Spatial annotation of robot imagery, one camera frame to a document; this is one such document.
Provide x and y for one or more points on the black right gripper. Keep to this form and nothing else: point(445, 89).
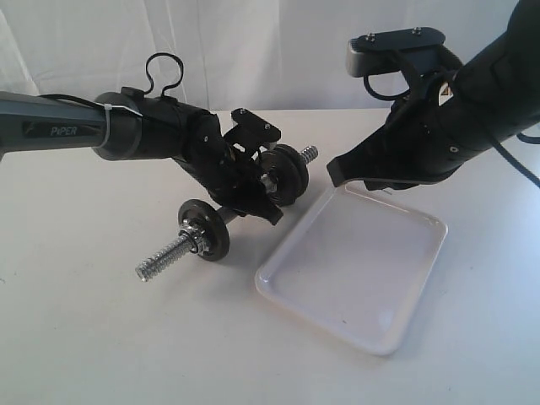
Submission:
point(425, 141)

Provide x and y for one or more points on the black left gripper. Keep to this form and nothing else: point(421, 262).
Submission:
point(231, 178)

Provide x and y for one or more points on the silver threaded dumbbell bar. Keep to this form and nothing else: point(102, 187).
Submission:
point(179, 247)

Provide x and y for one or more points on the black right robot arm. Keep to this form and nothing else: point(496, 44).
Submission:
point(513, 58)

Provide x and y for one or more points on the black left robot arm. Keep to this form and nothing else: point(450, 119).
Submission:
point(130, 125)

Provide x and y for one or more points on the white rectangular plastic tray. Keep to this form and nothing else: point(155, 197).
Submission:
point(355, 265)

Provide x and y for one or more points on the white backdrop curtain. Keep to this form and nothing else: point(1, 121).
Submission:
point(259, 54)

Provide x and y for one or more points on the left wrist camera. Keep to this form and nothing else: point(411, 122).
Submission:
point(251, 132)

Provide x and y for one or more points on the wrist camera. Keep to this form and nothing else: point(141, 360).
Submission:
point(251, 132)
point(420, 48)

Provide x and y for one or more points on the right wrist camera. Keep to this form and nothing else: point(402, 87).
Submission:
point(420, 48)

